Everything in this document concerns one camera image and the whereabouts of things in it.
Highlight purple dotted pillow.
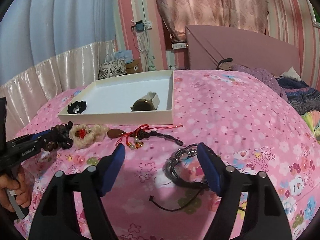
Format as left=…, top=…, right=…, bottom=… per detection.
left=231, top=64, right=289, bottom=102

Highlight left hand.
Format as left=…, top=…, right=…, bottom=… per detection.
left=0, top=166, right=33, bottom=213

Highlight black white floral bag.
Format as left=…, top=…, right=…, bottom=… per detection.
left=98, top=59, right=126, bottom=80

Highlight cream satin curtain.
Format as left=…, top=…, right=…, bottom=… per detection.
left=1, top=40, right=117, bottom=139

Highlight black braided leather bracelet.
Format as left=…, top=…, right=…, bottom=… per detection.
left=148, top=142, right=213, bottom=212

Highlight black fabric scrunchie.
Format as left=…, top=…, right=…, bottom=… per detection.
left=67, top=101, right=87, bottom=114

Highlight pink wooden headboard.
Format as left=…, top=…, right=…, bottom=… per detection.
left=185, top=25, right=301, bottom=75

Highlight white power strip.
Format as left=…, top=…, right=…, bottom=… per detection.
left=172, top=42, right=188, bottom=50

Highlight red cord charm bracelet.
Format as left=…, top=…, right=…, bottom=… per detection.
left=115, top=123, right=185, bottom=151

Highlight dark knitted blanket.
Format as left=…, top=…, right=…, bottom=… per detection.
left=277, top=77, right=320, bottom=115

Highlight dark wooden bead bracelet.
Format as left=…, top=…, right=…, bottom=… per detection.
left=41, top=121, right=74, bottom=152

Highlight brown cardboard box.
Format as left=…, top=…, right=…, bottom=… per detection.
left=125, top=59, right=143, bottom=74

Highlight light blue paper bag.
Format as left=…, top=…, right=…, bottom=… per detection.
left=114, top=50, right=133, bottom=64

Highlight white wall power socket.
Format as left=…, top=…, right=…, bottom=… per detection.
left=144, top=21, right=153, bottom=30

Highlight pink patterned curtain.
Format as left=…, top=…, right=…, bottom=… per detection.
left=156, top=0, right=268, bottom=42

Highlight blue charger device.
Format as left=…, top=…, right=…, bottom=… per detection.
left=135, top=21, right=145, bottom=33

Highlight blue sheer curtain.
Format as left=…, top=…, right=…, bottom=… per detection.
left=1, top=0, right=116, bottom=84

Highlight cream crochet flower scrunchie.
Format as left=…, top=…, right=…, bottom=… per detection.
left=69, top=124, right=110, bottom=150

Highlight black handled brown bag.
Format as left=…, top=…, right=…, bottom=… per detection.
left=216, top=58, right=233, bottom=71

